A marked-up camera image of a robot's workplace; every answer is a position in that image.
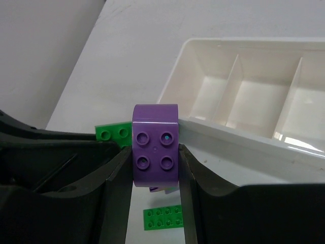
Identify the purple curved lego brick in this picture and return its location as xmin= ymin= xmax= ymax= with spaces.
xmin=132 ymin=104 xmax=179 ymax=188

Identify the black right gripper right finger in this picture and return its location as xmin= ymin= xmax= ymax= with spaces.
xmin=179 ymin=144 xmax=324 ymax=243

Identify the white three-compartment tray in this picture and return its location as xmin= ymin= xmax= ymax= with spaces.
xmin=158 ymin=38 xmax=324 ymax=174

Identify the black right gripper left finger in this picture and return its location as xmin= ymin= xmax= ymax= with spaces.
xmin=1 ymin=112 xmax=133 ymax=243

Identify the small green lego brick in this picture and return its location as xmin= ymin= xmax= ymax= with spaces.
xmin=94 ymin=121 xmax=133 ymax=148

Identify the green lego brick block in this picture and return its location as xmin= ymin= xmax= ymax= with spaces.
xmin=143 ymin=205 xmax=183 ymax=231

